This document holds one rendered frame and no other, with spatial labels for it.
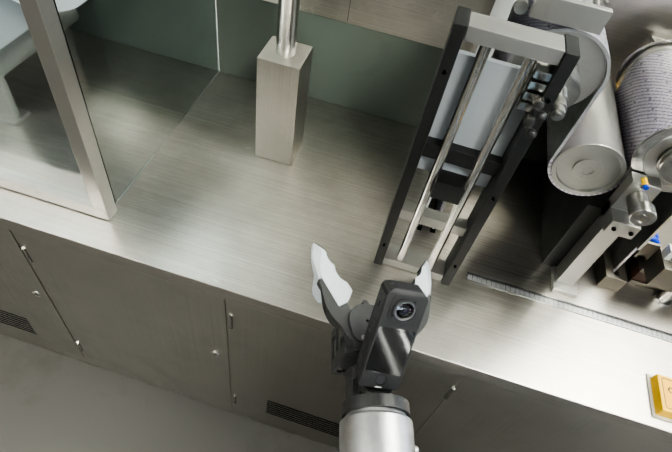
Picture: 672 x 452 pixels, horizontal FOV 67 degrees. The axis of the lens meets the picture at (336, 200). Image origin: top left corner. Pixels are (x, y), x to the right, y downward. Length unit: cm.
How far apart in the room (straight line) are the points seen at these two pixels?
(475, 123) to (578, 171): 26
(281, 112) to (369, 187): 27
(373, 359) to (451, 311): 51
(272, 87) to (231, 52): 37
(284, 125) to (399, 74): 34
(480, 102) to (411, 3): 46
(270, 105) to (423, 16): 39
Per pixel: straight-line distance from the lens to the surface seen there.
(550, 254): 116
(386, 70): 128
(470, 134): 82
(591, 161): 98
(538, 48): 70
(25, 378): 202
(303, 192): 114
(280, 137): 114
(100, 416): 190
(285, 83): 104
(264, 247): 104
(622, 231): 101
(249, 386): 147
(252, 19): 133
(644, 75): 111
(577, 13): 80
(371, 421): 53
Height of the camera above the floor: 175
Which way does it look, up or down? 48 degrees down
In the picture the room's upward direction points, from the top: 12 degrees clockwise
